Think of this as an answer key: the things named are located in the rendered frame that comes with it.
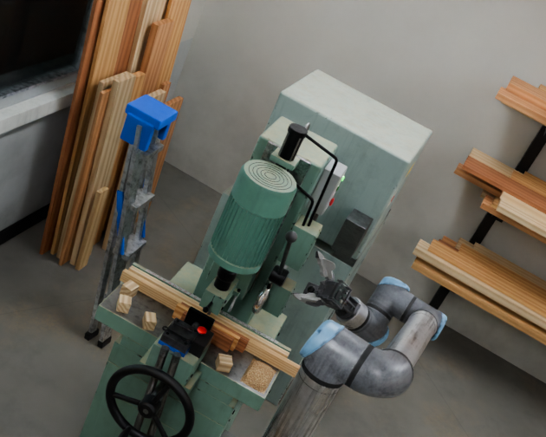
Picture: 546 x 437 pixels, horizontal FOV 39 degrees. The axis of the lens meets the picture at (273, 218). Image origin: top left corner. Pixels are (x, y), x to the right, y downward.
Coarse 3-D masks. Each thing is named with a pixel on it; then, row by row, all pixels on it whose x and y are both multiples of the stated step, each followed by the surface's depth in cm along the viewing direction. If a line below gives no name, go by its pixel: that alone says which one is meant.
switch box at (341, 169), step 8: (328, 168) 248; (336, 168) 250; (344, 168) 252; (336, 176) 247; (320, 184) 250; (328, 184) 249; (336, 184) 248; (320, 192) 251; (328, 192) 250; (328, 200) 251; (312, 208) 254; (320, 208) 253
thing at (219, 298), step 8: (208, 288) 242; (216, 288) 244; (232, 288) 247; (208, 296) 242; (216, 296) 241; (224, 296) 242; (200, 304) 244; (216, 304) 242; (224, 304) 248; (216, 312) 244
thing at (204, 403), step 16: (192, 272) 291; (192, 288) 284; (256, 320) 282; (272, 320) 286; (272, 336) 278; (112, 352) 249; (128, 352) 247; (192, 400) 246; (208, 400) 244; (208, 416) 247; (224, 416) 245
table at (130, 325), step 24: (120, 288) 253; (96, 312) 244; (120, 312) 244; (144, 312) 248; (168, 312) 252; (144, 336) 242; (144, 360) 235; (240, 360) 246; (192, 384) 234; (216, 384) 240; (240, 384) 238
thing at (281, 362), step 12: (120, 276) 255; (132, 276) 254; (144, 288) 254; (156, 288) 253; (156, 300) 254; (168, 300) 253; (180, 300) 253; (204, 312) 253; (252, 348) 250; (264, 348) 250; (264, 360) 250; (276, 360) 249; (288, 360) 249; (288, 372) 249
